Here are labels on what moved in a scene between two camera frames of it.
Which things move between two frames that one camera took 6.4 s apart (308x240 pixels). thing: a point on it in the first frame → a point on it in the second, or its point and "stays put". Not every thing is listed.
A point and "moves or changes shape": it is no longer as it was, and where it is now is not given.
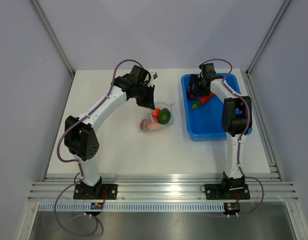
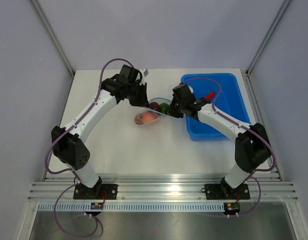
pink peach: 155,126 → 147,117
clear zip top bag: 161,115 moves or changes shape
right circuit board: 231,208 stays put
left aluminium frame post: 52,33 stays put
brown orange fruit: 143,124 → 138,120
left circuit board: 97,206 stays put
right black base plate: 227,191 stays put
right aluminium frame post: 283,9 stays put
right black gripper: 193,80 → 172,112
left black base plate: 84,191 stays put
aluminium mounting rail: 159,188 stays put
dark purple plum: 192,96 moves or changes shape
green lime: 163,116 → 164,107
